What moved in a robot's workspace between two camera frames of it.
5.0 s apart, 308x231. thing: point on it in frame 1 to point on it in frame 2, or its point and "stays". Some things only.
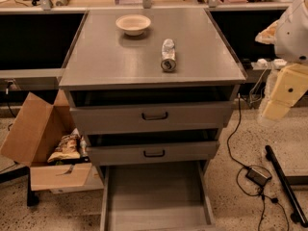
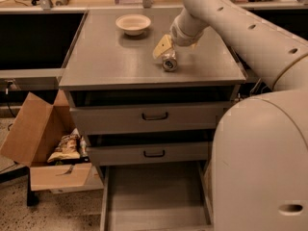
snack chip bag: (67, 147) stays
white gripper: (293, 36) to (180, 34)
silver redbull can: (168, 58) stays
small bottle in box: (83, 144) stays
